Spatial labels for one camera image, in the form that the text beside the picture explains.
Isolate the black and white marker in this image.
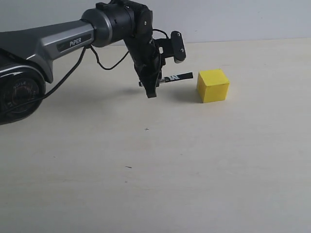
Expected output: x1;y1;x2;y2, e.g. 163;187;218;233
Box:
138;71;193;87

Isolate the black camera cable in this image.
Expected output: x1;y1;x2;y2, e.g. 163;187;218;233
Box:
0;29;171;117

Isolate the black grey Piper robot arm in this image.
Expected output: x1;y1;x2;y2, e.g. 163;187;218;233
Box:
0;0;161;124

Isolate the yellow cube block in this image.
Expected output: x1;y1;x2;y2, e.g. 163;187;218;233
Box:
197;69;230;103

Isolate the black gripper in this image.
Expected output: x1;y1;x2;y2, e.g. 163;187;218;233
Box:
125;33;162;98

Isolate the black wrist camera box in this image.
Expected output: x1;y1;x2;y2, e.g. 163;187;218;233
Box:
155;31;186;65

